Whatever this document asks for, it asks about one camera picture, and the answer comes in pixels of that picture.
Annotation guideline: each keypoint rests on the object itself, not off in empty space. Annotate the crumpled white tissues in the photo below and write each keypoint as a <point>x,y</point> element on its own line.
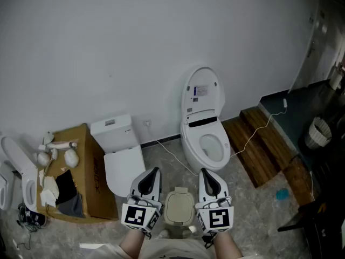
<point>49,190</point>

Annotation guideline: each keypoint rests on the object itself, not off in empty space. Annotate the small white toilet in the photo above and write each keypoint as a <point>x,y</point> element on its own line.
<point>4,187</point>

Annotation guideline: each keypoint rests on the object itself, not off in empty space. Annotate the person's shoe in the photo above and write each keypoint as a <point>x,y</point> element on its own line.
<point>187,233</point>
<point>163,233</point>

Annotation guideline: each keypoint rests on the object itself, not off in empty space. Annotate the person's right shoe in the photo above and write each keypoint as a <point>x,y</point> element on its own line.
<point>187,233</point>

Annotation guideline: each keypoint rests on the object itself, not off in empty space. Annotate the person's right forearm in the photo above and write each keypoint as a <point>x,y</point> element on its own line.
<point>226,245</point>

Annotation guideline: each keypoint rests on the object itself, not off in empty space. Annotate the white wicker basket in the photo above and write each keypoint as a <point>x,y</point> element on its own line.
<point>319,133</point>

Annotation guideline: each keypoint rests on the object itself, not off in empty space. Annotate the white smart toilet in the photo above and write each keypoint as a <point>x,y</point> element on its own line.
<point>199,144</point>

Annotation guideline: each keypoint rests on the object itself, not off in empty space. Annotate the person's left forearm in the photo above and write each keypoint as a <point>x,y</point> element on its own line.
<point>132,245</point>

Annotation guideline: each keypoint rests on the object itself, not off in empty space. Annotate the pink and white tube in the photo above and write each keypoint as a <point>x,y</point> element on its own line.
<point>62,145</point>

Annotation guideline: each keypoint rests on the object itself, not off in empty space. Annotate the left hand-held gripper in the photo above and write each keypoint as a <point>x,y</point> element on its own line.
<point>134,216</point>

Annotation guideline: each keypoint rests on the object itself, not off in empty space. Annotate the wooden steps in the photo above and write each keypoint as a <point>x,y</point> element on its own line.
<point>258,147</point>

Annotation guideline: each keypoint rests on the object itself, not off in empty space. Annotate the person's left shoe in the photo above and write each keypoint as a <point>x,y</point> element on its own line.
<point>163,233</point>

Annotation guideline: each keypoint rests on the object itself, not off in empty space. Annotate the black cloth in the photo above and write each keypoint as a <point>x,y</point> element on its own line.
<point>66,187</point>

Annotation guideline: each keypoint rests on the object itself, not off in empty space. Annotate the large white fluffy ball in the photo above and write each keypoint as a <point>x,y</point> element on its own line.
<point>71,158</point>

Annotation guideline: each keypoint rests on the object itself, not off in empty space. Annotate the small beige trash bin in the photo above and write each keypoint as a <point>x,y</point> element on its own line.
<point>179,223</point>

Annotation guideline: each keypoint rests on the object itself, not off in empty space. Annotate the small white fluffy ball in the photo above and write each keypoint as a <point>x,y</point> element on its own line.
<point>43,158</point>

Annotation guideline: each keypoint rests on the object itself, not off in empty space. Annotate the white wall outlet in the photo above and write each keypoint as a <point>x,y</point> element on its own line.
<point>147,123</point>

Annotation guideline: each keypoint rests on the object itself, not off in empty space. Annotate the white door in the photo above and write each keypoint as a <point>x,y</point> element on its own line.
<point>315,36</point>

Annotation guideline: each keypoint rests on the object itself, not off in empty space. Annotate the grey cloth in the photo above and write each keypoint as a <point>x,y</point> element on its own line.
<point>72,208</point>

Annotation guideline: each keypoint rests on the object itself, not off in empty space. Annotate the teal cloth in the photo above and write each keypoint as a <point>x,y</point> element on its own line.
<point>282,194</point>

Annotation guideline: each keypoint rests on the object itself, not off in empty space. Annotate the white round bin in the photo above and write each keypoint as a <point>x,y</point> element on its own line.
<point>337,78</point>

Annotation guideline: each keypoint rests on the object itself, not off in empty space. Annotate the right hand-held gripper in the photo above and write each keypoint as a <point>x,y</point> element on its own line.
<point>218,218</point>

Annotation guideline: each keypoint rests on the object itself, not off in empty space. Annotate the black furniture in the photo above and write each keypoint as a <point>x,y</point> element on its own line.
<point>323,214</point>

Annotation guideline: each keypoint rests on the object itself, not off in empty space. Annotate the white toilet with tank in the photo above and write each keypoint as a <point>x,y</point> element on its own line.
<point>121,169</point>

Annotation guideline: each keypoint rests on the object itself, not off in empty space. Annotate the white broken piece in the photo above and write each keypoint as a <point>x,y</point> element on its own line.
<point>48,137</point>

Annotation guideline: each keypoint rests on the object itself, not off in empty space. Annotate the person's white shirt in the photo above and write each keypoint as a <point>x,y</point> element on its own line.
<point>172,249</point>

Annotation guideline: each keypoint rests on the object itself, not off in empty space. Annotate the brown cardboard box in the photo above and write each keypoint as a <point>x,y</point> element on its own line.
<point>91,177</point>

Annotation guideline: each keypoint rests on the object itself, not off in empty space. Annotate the beige plastic container lid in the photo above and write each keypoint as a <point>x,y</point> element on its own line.
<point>179,206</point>

